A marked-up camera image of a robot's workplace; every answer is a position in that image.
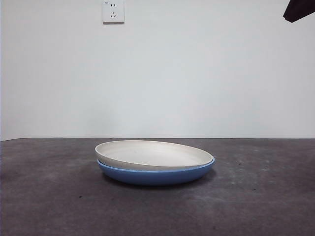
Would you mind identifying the white round plate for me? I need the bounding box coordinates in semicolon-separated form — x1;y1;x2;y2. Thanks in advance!
94;140;214;171

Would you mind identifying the blue round plate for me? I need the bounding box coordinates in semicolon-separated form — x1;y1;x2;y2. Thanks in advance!
96;157;216;186

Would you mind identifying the white wall socket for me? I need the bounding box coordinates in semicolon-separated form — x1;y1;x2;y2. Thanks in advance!
102;0;125;25

